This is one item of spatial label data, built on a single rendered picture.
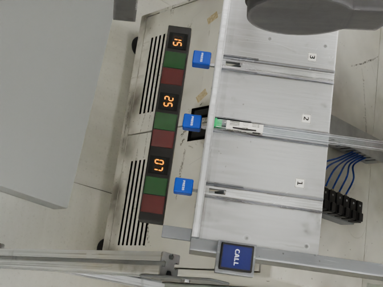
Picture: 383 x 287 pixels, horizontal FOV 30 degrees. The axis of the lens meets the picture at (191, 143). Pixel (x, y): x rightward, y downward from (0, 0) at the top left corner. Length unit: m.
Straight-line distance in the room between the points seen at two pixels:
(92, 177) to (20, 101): 0.83
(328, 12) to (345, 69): 1.18
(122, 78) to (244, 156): 0.89
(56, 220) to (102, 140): 0.25
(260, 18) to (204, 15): 1.28
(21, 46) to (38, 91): 0.07
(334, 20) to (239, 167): 0.67
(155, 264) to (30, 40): 0.42
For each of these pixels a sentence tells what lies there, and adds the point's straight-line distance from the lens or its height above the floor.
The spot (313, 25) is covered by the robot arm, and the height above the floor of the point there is 1.23.
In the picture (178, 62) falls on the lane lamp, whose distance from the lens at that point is 1.22.
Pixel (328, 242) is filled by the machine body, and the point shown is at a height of 0.62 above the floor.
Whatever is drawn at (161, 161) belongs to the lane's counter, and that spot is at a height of 0.66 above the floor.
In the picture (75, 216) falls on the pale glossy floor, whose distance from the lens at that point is 1.86.
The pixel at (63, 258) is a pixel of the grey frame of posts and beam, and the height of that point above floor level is 0.34.
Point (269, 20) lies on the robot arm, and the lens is 0.52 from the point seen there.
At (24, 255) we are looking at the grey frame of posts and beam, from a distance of 1.54.
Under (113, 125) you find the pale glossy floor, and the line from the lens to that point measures 1.96.
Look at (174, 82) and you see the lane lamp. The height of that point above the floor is 0.66.
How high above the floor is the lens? 1.53
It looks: 46 degrees down
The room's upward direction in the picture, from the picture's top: 82 degrees clockwise
